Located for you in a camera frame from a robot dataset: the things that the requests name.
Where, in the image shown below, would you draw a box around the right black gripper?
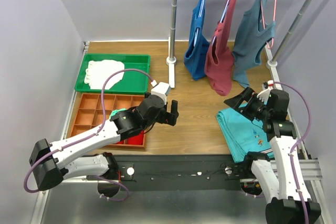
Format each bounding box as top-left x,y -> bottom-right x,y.
224,86 -> 271,121

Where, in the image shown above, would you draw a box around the grey-blue tank top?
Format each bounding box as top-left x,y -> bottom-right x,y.
232,0 -> 276,88

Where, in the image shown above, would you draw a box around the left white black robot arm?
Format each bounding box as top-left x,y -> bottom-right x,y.
24,94 -> 179,193

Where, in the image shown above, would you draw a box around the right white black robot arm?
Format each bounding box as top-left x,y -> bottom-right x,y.
224,82 -> 321,223

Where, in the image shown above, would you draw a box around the maroon tank top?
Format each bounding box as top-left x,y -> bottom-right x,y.
205,0 -> 237,96

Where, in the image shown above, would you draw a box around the royal blue tank top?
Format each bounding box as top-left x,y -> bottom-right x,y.
184,0 -> 209,80

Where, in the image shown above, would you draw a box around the folded teal shorts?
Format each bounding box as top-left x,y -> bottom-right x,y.
216,108 -> 274,163

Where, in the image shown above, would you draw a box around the red cloth in organizer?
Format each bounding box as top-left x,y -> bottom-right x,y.
116,132 -> 145,146

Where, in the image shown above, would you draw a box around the right white rack foot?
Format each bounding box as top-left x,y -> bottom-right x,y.
264,45 -> 280,83

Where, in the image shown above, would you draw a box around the white rack foot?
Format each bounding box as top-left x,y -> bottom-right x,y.
166,57 -> 175,89
264,45 -> 280,83

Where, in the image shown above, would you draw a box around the green plastic tray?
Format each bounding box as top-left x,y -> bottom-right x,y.
75,54 -> 151,94

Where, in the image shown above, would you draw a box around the left white rack foot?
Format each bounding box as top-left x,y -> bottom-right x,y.
166,57 -> 175,89

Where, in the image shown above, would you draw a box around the right grey rack pole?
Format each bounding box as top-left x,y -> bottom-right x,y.
266,0 -> 312,69

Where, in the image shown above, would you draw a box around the grey rack pole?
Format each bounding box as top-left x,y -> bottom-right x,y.
266,0 -> 312,69
166,0 -> 177,65

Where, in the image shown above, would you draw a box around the left grey rack pole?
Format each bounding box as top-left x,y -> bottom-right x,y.
166,0 -> 177,65

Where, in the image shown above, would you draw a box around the orange compartment organizer box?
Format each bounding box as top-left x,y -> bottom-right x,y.
67,93 -> 144,137

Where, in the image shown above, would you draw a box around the white cloth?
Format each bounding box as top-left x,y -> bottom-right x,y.
84,60 -> 125,90

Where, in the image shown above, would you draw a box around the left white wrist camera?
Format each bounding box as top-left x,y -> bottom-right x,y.
150,80 -> 171,104

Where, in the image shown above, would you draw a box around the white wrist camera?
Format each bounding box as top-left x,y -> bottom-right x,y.
262,80 -> 282,94
150,80 -> 171,104

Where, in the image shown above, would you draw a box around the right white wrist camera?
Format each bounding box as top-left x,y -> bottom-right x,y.
262,80 -> 282,94

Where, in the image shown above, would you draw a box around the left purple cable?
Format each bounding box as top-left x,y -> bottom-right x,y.
24,69 -> 157,193

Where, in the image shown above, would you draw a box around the purple cable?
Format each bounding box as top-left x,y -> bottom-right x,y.
24,69 -> 157,193
272,81 -> 312,224

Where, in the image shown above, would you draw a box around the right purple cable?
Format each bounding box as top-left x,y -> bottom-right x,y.
272,81 -> 312,224

